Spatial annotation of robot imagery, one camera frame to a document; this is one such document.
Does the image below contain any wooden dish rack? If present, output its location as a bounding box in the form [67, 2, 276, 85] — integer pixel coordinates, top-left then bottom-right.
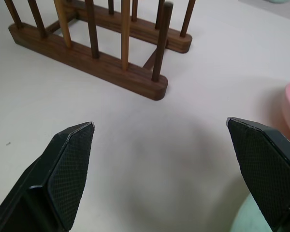
[4, 0, 196, 102]

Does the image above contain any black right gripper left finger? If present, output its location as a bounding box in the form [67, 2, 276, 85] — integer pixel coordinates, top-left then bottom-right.
[0, 121, 95, 232]

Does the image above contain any mint green plate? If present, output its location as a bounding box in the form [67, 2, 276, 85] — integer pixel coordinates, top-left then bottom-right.
[230, 194, 273, 232]

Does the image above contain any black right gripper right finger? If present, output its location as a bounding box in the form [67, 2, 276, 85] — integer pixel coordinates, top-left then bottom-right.
[226, 117, 290, 232]

